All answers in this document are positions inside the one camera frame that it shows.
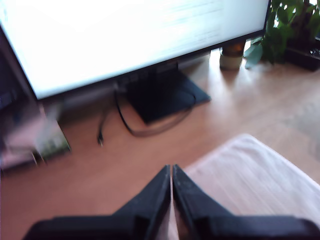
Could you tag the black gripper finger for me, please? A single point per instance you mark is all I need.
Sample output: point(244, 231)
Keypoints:
point(190, 200)
point(152, 200)

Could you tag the white fluffy tea towel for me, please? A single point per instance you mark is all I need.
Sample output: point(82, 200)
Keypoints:
point(250, 175)

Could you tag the amber glass jar grey base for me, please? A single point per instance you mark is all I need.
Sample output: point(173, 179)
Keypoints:
point(231, 61)

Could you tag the computer monitor with white page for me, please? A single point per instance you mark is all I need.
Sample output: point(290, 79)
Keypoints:
point(125, 37)

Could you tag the black flat box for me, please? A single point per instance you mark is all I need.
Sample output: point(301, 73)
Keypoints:
point(300, 57)

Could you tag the green leafy houseplant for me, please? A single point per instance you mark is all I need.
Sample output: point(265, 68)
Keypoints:
point(280, 37)

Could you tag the computer monitor with dark screen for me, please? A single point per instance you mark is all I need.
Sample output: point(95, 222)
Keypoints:
point(10, 75)

